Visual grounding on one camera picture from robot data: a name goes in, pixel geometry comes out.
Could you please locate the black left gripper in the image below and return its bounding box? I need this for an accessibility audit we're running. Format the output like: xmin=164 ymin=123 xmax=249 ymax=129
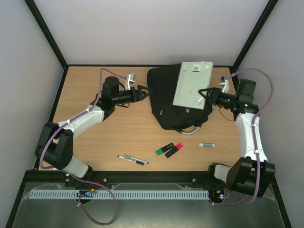
xmin=114 ymin=85 xmax=154 ymax=105

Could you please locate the black student bag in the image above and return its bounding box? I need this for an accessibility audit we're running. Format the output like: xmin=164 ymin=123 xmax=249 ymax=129
xmin=147 ymin=62 xmax=213 ymax=135

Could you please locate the grey notebook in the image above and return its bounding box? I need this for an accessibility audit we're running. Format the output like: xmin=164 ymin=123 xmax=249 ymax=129
xmin=173 ymin=61 xmax=213 ymax=110

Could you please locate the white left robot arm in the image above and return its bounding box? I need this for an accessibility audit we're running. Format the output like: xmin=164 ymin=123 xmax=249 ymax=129
xmin=35 ymin=75 xmax=149 ymax=179

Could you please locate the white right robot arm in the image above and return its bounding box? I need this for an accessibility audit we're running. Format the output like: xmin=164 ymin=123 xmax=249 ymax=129
xmin=199 ymin=79 xmax=276 ymax=198

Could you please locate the glue stick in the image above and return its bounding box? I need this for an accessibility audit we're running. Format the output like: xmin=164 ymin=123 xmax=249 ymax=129
xmin=199 ymin=142 xmax=215 ymax=148

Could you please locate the pink highlighter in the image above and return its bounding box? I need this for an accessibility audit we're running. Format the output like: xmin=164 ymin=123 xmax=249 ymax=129
xmin=165 ymin=143 xmax=183 ymax=158

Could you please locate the green highlighter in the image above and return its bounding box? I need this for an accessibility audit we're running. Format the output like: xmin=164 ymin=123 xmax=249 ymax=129
xmin=155 ymin=143 xmax=174 ymax=156

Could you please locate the blue whiteboard marker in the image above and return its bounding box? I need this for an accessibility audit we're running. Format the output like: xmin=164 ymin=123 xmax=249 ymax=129
xmin=117 ymin=155 xmax=144 ymax=166

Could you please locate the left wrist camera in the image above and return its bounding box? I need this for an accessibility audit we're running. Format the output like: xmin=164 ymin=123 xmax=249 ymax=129
xmin=124 ymin=73 xmax=136 ymax=90

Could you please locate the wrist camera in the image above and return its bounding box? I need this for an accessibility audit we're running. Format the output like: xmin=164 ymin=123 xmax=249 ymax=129
xmin=220 ymin=76 xmax=229 ymax=93
xmin=124 ymin=73 xmax=136 ymax=90

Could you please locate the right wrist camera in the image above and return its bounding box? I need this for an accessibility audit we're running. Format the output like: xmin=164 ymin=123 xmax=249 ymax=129
xmin=220 ymin=76 xmax=229 ymax=93

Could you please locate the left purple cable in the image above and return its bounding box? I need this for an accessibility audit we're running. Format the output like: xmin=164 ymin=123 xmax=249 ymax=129
xmin=39 ymin=68 xmax=126 ymax=226

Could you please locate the purple cable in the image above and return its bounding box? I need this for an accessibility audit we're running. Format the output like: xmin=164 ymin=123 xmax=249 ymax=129
xmin=209 ymin=68 xmax=273 ymax=206
xmin=39 ymin=68 xmax=126 ymax=226

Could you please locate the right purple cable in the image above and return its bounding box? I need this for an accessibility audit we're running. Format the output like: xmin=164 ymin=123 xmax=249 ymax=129
xmin=209 ymin=68 xmax=273 ymax=206

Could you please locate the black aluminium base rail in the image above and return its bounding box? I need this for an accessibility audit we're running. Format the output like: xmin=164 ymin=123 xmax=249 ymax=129
xmin=21 ymin=170 xmax=225 ymax=189

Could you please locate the grey slotted cable duct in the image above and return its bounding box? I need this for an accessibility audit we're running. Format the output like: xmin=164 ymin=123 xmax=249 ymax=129
xmin=28 ymin=190 xmax=209 ymax=200

